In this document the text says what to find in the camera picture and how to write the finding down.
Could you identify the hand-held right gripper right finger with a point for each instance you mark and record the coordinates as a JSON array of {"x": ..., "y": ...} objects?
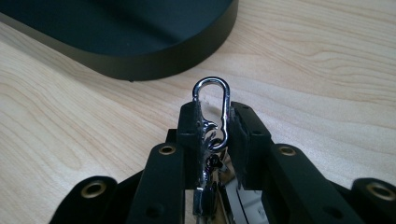
[{"x": 280, "y": 177}]

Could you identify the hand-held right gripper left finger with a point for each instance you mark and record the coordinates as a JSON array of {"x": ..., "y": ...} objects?
[{"x": 165, "y": 180}]

